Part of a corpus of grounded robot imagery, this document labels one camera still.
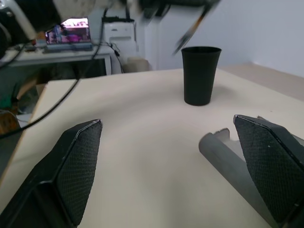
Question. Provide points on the laptop with lit screen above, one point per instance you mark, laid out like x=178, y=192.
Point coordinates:
x=69, y=33

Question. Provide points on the white desk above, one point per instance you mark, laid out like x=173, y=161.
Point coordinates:
x=59, y=58

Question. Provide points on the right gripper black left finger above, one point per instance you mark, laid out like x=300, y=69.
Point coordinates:
x=71, y=171

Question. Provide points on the black plastic cup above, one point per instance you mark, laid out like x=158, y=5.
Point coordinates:
x=199, y=76

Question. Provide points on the dark marker with orange band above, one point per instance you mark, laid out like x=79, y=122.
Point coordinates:
x=193, y=29

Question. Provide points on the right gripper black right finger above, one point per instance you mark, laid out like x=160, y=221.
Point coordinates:
x=266, y=166

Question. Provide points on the white cabinet machine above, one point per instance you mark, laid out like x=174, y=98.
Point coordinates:
x=120, y=35

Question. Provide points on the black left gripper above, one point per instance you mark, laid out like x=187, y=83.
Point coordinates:
x=161, y=6

